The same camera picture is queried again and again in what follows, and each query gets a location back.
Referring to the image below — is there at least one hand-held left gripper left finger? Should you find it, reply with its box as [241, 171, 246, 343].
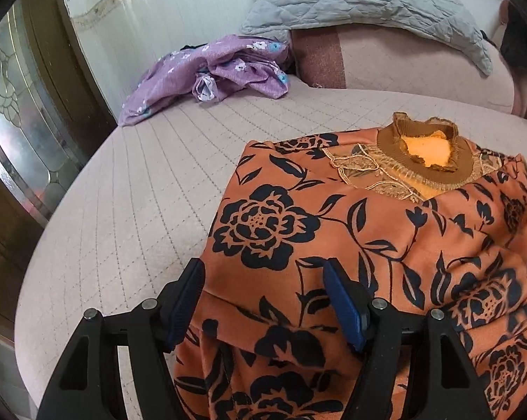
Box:
[36, 257, 206, 420]

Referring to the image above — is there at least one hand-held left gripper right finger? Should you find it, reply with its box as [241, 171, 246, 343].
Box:
[322, 257, 494, 420]

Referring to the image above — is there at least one orange floral sweater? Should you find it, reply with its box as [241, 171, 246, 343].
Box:
[174, 112, 527, 420]

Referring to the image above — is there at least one pink quilted bed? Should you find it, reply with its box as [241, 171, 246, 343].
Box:
[15, 72, 527, 420]

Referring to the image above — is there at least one purple floral garment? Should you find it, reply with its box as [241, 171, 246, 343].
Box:
[119, 34, 290, 127]

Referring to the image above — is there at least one pink rolled bedding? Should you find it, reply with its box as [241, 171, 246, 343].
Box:
[290, 24, 524, 117]

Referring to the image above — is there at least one wooden stained glass door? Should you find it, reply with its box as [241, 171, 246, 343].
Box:
[0, 0, 117, 329]

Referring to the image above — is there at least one grey quilted pillow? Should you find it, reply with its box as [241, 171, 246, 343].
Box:
[241, 0, 494, 76]

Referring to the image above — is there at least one black cloth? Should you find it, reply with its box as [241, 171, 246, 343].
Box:
[500, 2, 527, 73]

